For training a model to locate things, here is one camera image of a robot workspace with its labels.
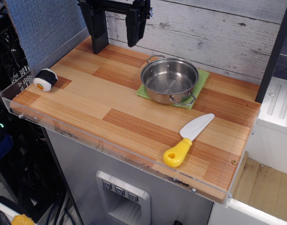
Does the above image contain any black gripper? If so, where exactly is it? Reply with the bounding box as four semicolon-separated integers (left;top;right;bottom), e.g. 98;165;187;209
78;0;153;47

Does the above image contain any metal pot with handles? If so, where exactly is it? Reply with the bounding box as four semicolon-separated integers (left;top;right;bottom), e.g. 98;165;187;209
140;55;199;106

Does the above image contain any green cloth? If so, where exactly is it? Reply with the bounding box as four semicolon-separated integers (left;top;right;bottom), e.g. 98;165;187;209
136;69;210;110

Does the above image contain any plush sushi roll toy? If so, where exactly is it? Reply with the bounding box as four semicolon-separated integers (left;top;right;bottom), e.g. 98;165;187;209
33;68;58;92

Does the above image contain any black plastic crate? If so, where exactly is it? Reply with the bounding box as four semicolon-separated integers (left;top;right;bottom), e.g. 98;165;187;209
0;23;29;89

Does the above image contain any clear acrylic table guard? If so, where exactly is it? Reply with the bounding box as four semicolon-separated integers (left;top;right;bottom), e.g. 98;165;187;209
0;69;260;205

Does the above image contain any silver toy fridge dispenser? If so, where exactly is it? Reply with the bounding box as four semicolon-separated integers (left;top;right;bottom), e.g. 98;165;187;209
96;170;151;225

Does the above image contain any yellow object bottom left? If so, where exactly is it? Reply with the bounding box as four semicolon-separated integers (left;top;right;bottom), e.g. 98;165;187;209
11;214;35;225

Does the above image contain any white toy sink unit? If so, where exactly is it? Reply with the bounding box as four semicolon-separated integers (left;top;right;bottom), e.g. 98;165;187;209
209;77;287;225

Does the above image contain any black left shelf post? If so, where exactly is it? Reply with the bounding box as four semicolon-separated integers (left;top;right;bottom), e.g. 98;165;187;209
91;32;109;54

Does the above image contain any black shelf post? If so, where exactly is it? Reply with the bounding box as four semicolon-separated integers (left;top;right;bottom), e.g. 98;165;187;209
91;32;109;54
255;8;287;103

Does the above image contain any yellow handled toy knife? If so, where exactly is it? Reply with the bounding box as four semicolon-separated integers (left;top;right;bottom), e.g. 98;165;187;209
163;113;215;168

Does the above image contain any black right shelf post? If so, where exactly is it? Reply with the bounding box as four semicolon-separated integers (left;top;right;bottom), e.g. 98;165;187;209
255;8;287;103

